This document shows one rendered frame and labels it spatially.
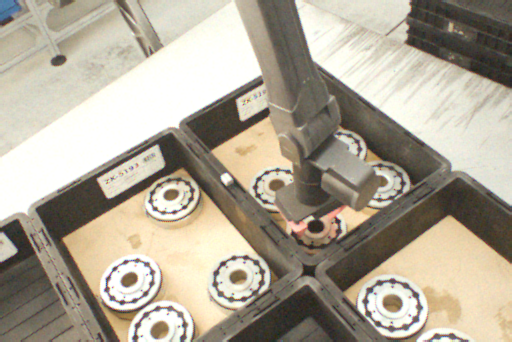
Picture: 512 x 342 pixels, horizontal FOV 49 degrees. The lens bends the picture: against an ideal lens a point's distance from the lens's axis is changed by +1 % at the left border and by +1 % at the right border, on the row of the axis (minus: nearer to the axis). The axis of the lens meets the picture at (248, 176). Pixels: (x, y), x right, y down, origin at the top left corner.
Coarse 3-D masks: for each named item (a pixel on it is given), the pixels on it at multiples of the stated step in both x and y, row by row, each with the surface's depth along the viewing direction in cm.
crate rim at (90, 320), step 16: (176, 128) 103; (144, 144) 102; (192, 144) 100; (112, 160) 100; (80, 176) 98; (64, 192) 97; (32, 208) 95; (240, 208) 89; (256, 224) 87; (48, 240) 92; (272, 240) 86; (288, 256) 82; (64, 272) 86; (272, 288) 79; (80, 304) 82; (256, 304) 78; (96, 320) 80; (224, 320) 77; (96, 336) 78; (208, 336) 76
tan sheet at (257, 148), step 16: (256, 128) 114; (272, 128) 114; (224, 144) 112; (240, 144) 112; (256, 144) 111; (272, 144) 111; (224, 160) 110; (240, 160) 109; (256, 160) 109; (272, 160) 108; (288, 160) 108; (368, 160) 105; (240, 176) 107; (352, 224) 96
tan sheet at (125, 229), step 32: (96, 224) 104; (128, 224) 103; (192, 224) 101; (224, 224) 100; (96, 256) 99; (160, 256) 97; (192, 256) 97; (96, 288) 95; (192, 288) 93; (128, 320) 90
